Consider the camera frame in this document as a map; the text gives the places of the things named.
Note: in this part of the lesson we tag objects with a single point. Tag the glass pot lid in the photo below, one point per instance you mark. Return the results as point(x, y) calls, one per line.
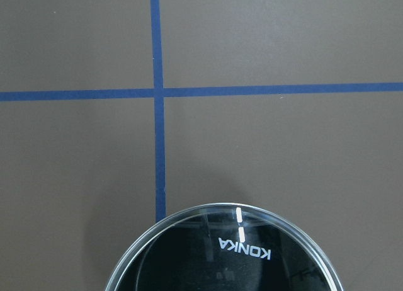
point(224, 246)

